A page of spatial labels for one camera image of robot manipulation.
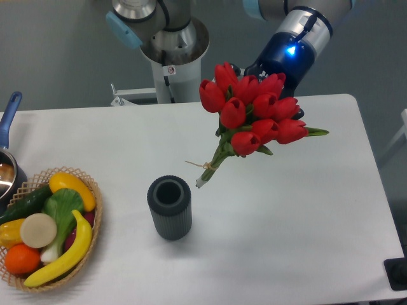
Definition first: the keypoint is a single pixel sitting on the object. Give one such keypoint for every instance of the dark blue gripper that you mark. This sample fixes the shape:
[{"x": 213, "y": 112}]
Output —
[{"x": 282, "y": 54}]

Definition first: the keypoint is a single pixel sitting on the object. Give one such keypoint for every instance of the red tulip bouquet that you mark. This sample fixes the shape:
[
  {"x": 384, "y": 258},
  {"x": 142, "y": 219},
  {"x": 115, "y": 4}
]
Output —
[{"x": 252, "y": 113}]

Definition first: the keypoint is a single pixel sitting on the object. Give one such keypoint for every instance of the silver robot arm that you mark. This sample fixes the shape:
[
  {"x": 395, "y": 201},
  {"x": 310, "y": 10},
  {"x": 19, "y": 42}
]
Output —
[{"x": 174, "y": 36}]

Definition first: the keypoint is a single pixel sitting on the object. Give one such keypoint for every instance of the dark grey ribbed vase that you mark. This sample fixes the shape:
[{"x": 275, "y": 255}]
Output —
[{"x": 169, "y": 200}]

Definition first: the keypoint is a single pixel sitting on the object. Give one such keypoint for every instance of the black device at table edge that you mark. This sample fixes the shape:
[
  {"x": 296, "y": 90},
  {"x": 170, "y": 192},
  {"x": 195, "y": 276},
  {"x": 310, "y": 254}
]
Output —
[{"x": 396, "y": 273}]

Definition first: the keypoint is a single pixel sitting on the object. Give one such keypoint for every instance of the dark red vegetable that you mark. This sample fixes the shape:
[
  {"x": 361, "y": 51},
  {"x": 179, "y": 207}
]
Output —
[{"x": 90, "y": 217}]

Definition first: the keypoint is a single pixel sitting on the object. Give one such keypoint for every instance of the yellow squash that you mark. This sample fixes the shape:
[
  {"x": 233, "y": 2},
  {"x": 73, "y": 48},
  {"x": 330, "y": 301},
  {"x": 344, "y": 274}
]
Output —
[{"x": 62, "y": 180}]

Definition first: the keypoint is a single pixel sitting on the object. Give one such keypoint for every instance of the green bok choy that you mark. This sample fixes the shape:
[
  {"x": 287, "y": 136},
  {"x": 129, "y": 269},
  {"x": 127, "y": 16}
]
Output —
[{"x": 59, "y": 207}]

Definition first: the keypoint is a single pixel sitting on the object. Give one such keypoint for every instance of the woven wicker basket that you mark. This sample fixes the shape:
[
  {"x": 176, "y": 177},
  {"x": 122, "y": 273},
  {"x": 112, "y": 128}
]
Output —
[{"x": 34, "y": 183}]

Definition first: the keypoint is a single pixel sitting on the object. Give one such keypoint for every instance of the yellow banana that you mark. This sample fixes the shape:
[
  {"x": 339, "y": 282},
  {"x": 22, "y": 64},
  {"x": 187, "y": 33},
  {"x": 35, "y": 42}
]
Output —
[{"x": 68, "y": 260}]

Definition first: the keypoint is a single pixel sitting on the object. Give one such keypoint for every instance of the green cucumber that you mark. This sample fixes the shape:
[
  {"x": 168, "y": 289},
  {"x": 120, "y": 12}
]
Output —
[{"x": 30, "y": 204}]

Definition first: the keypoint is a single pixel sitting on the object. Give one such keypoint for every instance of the beige round disc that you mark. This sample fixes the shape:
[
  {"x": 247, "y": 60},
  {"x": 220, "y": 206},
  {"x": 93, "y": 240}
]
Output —
[{"x": 38, "y": 230}]

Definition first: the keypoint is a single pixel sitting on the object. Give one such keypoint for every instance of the yellow bell pepper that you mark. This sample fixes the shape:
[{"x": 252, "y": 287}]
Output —
[{"x": 10, "y": 233}]

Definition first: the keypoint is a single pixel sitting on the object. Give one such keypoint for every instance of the orange fruit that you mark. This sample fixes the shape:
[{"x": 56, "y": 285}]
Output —
[{"x": 21, "y": 259}]

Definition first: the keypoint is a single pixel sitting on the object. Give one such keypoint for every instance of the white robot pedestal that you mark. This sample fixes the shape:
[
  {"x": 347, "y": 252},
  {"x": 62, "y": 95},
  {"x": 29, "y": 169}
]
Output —
[{"x": 172, "y": 84}]

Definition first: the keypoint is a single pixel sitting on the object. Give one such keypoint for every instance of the blue handled saucepan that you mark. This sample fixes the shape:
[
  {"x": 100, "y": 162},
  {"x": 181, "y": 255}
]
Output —
[{"x": 12, "y": 176}]

